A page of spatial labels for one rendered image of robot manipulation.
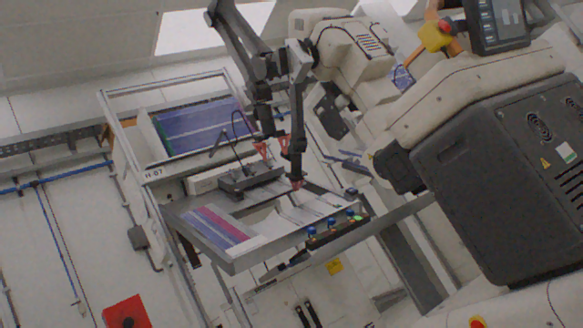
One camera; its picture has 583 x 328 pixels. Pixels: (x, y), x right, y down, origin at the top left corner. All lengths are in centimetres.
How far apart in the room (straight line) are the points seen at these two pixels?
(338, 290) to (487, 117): 138
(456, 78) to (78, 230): 316
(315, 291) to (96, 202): 219
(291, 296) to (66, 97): 286
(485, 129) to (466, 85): 11
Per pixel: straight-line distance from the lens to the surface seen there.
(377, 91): 153
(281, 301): 211
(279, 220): 199
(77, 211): 383
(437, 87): 111
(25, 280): 369
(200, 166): 241
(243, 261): 176
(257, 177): 233
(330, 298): 221
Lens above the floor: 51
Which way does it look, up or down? 15 degrees up
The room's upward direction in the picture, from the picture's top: 29 degrees counter-clockwise
